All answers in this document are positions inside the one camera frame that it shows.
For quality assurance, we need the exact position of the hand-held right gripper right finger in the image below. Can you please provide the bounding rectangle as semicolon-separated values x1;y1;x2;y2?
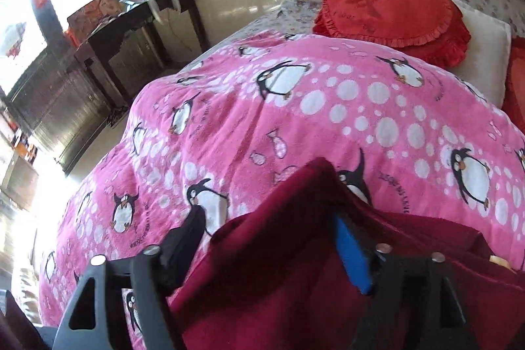
333;216;478;350

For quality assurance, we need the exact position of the red ruffled pillow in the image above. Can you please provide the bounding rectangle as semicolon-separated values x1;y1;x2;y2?
502;36;525;121

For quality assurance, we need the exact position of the pair of dark slippers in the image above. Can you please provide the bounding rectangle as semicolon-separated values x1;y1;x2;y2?
107;106;130;127

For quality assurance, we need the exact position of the dark wooden cabinet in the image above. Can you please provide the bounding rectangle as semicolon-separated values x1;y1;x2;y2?
8;47;119;174

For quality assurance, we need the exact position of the dark wooden table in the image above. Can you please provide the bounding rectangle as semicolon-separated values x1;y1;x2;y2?
74;0;208;109

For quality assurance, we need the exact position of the patterned red gift box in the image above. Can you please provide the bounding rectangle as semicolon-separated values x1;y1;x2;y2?
67;0;124;35

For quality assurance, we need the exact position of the floral bed sheet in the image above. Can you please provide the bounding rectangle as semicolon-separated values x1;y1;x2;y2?
176;6;321;76

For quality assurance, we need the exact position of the black cable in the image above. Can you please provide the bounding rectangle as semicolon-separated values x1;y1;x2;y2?
166;11;193;51

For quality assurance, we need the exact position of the large red heart-shaped pillow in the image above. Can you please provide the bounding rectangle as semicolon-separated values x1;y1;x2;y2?
312;0;472;69

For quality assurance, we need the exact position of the pink penguin print blanket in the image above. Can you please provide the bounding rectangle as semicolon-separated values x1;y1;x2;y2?
31;33;525;350

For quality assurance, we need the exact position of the white pillow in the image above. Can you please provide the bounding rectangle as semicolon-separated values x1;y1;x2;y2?
445;0;513;109

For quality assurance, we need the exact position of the dark red fleece garment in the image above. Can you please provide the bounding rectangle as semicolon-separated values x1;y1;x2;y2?
168;157;525;350

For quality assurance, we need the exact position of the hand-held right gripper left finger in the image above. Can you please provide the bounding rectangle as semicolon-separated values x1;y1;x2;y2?
53;206;208;350

